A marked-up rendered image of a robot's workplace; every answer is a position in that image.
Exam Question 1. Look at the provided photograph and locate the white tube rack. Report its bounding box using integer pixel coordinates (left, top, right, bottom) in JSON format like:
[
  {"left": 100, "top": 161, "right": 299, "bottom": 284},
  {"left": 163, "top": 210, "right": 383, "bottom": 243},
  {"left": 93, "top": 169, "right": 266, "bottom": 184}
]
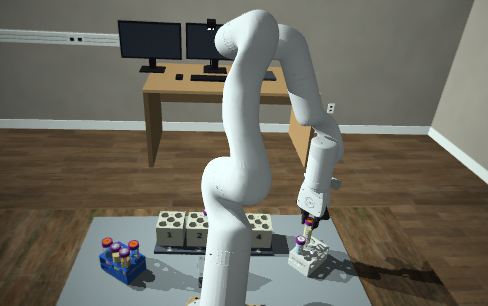
[{"left": 288, "top": 236, "right": 329, "bottom": 277}]

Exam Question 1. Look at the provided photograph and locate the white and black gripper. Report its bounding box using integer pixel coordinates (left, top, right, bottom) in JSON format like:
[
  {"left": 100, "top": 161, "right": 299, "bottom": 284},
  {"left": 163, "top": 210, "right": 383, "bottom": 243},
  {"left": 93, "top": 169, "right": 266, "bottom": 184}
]
[{"left": 296, "top": 181, "right": 330, "bottom": 230}]

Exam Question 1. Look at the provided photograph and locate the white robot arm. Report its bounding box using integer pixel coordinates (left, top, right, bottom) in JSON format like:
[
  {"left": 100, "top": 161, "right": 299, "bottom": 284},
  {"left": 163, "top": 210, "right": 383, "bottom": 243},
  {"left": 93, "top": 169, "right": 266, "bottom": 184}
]
[{"left": 188, "top": 10, "right": 344, "bottom": 306}]

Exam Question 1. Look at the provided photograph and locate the blue tube rack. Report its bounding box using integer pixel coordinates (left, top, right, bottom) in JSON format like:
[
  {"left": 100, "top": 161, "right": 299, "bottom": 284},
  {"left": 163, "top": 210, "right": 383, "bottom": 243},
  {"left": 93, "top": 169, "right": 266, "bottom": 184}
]
[{"left": 99, "top": 252, "right": 146, "bottom": 284}]

